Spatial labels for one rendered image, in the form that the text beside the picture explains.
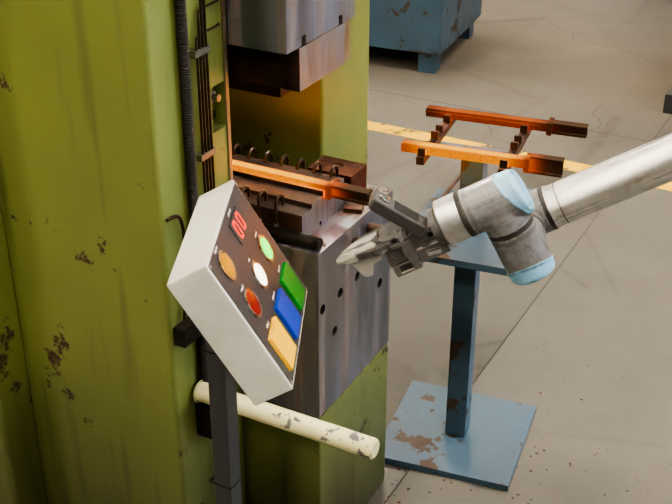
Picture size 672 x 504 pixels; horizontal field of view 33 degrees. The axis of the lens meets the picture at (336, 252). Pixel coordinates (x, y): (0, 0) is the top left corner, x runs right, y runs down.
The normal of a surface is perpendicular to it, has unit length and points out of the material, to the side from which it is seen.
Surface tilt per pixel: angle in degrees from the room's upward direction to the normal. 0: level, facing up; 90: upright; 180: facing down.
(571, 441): 0
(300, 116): 90
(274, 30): 90
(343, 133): 90
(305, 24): 90
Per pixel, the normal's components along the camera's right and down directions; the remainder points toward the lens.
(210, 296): -0.05, 0.48
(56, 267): -0.47, 0.42
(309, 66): 0.88, 0.22
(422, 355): 0.00, -0.88
